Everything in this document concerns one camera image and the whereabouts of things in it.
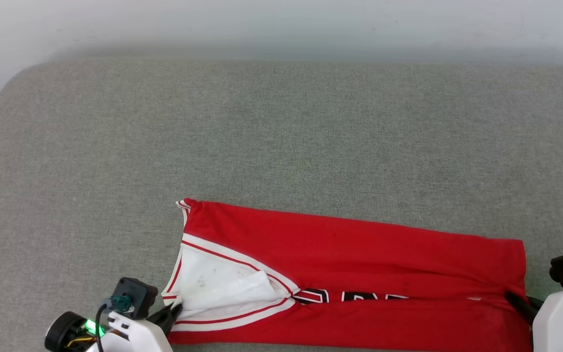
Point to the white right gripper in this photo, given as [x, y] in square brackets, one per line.
[552, 322]

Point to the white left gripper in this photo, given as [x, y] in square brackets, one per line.
[135, 337]

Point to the red basketball jersey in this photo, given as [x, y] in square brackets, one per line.
[359, 254]

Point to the black round motor green light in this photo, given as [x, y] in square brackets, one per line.
[64, 332]

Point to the grey fabric sofa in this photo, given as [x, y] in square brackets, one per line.
[281, 137]

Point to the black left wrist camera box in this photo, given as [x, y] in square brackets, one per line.
[140, 296]

